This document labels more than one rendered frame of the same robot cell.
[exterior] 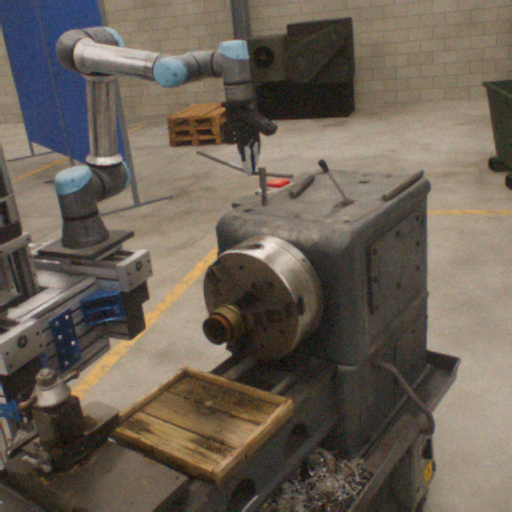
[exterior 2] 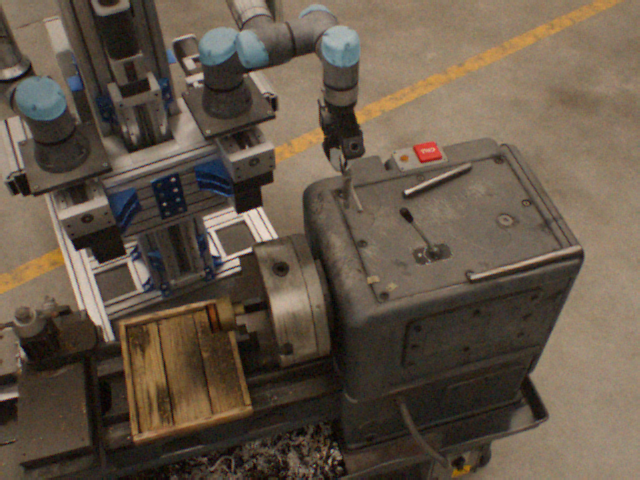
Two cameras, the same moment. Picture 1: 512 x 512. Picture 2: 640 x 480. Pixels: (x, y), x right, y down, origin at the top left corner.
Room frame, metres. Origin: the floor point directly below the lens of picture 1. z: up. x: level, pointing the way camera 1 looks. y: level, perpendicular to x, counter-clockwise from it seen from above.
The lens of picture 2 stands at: (0.80, -0.67, 2.56)
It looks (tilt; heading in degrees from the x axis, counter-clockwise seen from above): 51 degrees down; 36
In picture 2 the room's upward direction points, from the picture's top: straight up
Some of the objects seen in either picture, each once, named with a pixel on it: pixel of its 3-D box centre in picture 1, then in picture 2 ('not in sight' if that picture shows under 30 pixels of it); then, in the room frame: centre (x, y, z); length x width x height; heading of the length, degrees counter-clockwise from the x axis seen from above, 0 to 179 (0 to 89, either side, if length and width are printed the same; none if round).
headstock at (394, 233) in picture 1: (328, 253); (431, 263); (1.86, -0.23, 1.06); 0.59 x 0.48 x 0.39; 142
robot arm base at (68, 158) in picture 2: not in sight; (58, 141); (1.52, 0.78, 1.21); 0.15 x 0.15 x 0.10
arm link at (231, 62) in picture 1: (233, 62); (340, 57); (1.77, 0.00, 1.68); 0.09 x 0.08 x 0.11; 57
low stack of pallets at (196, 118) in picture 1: (207, 123); not in sight; (9.85, 0.53, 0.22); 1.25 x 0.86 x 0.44; 162
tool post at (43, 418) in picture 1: (60, 416); (38, 336); (1.11, 0.44, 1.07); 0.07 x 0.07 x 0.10; 52
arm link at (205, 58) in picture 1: (200, 65); (314, 33); (1.81, 0.09, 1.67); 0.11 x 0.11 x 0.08; 57
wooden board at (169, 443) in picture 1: (199, 418); (183, 366); (1.31, 0.18, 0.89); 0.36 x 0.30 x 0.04; 52
